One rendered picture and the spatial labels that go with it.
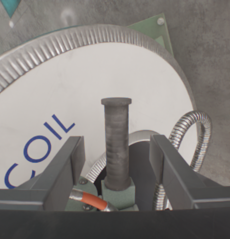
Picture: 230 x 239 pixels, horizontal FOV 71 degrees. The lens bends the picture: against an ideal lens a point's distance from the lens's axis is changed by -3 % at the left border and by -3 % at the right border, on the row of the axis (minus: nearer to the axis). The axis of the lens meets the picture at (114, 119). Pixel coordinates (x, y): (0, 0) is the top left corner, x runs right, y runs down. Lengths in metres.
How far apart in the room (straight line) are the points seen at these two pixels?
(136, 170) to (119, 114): 0.74
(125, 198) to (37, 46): 0.31
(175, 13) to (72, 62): 0.74
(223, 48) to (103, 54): 0.69
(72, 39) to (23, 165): 0.27
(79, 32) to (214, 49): 0.75
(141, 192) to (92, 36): 0.77
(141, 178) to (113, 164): 0.70
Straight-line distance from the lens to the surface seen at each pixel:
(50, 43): 0.38
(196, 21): 1.00
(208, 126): 0.31
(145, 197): 0.94
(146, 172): 0.91
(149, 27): 1.09
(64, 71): 0.38
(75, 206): 0.27
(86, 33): 0.43
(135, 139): 0.54
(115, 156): 0.24
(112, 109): 0.22
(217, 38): 0.99
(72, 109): 0.38
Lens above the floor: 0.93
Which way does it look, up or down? 31 degrees down
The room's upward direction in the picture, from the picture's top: 133 degrees counter-clockwise
